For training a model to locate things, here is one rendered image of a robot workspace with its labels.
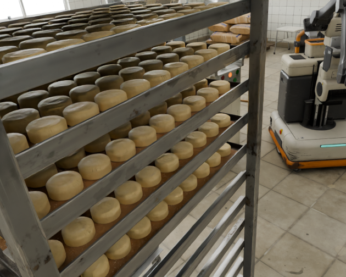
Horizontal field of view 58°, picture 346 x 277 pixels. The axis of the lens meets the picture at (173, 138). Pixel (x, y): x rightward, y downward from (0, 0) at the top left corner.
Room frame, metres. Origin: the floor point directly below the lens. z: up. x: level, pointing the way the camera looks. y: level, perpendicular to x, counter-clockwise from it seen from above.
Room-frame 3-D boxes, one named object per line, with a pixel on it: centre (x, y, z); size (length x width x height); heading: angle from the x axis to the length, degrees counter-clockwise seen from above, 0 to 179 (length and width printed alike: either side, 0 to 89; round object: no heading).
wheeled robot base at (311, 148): (2.30, -1.21, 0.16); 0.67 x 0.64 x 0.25; 176
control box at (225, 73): (2.16, -0.44, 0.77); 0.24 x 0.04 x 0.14; 129
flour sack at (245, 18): (6.21, -1.48, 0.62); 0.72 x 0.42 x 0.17; 46
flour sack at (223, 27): (6.45, -1.28, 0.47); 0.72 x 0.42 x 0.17; 130
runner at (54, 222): (0.51, 0.00, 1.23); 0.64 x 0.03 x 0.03; 141
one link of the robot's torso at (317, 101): (2.13, -1.26, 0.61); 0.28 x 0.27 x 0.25; 86
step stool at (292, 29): (5.63, -2.29, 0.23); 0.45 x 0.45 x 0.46; 32
